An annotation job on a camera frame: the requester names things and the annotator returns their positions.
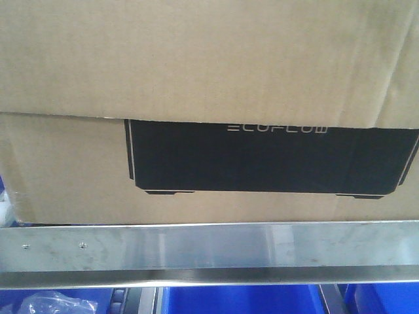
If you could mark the brown cardboard box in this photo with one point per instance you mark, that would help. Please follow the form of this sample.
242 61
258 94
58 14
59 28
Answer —
166 112

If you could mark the lower left blue bin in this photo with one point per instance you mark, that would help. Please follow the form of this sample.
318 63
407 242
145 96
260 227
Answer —
242 299

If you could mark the blue bin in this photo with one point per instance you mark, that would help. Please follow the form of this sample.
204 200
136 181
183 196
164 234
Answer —
382 298
242 299

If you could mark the clear plastic bag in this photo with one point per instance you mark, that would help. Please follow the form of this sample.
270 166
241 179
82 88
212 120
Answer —
52 302

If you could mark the lower right blue bin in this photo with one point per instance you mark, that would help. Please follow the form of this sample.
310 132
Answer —
382 298

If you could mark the metal shelf front rail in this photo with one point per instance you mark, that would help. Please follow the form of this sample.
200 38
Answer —
182 255

